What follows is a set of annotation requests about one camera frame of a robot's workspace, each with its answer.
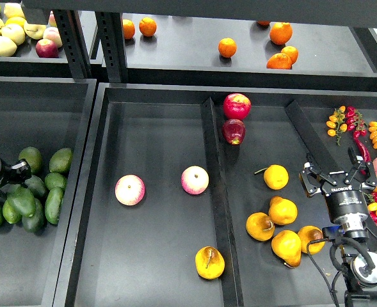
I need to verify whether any pink apple centre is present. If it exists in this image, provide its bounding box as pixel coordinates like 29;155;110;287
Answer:
180;166;209;195

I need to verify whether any black centre tray divider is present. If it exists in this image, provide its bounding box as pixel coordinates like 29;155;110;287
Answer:
200;97;244;306

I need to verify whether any black tray divider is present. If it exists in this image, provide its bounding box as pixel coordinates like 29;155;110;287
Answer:
285;100;377;251
200;97;244;306

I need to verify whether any pale yellow apple front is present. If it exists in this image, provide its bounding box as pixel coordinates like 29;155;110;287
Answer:
0;36;17;57

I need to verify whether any black right tray divider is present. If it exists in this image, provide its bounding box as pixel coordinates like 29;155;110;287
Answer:
285;100;377;251

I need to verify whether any dark green avocado middle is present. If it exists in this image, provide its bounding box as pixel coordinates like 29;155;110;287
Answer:
24;175;49;199

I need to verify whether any red apple upper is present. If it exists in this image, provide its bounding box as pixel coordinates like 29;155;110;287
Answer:
223;93;252;120

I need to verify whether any black shelf post left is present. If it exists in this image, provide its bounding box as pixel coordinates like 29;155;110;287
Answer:
52;9;92;79

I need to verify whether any yellow round pear with stem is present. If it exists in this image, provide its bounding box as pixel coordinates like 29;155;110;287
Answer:
253;164;289;190

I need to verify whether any dark red apple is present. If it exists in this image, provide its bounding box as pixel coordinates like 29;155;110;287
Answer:
222;119;246;145

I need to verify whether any pink apple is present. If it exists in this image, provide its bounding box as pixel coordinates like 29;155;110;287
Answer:
115;175;145;206
180;166;209;195

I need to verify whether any orange cherry tomato bunch left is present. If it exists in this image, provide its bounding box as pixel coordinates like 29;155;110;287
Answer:
326;106;348;145

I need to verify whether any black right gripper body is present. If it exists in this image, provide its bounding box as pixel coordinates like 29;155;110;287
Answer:
299;170;372;239

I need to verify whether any yellow pear brown stem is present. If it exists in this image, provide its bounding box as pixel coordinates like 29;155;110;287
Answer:
246;212;275;242

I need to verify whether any pale yellow apple middle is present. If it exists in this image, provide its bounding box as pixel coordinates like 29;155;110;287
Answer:
1;24;26;45

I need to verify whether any red cherry tomato bunch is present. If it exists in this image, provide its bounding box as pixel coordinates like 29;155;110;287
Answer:
345;106;367;139

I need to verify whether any orange front right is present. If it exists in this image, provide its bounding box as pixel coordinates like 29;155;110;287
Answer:
266;52;293;70

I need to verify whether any pink apple left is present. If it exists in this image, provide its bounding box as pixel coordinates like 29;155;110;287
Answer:
115;175;145;206

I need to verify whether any dark green avocado bottom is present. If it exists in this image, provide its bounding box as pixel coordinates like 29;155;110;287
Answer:
21;198;45;233

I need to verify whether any orange small right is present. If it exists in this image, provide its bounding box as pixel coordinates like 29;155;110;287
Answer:
281;45;299;64

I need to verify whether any green avocado right column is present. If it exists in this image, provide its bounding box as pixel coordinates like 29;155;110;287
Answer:
44;173;67;190

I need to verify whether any light green avocado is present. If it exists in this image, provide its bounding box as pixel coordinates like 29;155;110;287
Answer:
2;201;22;224

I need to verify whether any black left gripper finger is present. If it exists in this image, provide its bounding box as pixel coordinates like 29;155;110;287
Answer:
5;159;31;184

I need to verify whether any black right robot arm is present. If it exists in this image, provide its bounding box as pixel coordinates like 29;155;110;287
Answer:
299;148;377;306

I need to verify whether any red chili pepper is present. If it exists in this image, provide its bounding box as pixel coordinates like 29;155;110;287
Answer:
353;130;372;162

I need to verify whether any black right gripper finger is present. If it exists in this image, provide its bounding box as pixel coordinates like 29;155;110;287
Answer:
303;152;337;189
344;147;377;188

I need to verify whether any red apple on shelf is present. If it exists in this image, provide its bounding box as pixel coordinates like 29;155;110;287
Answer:
35;38;59;58

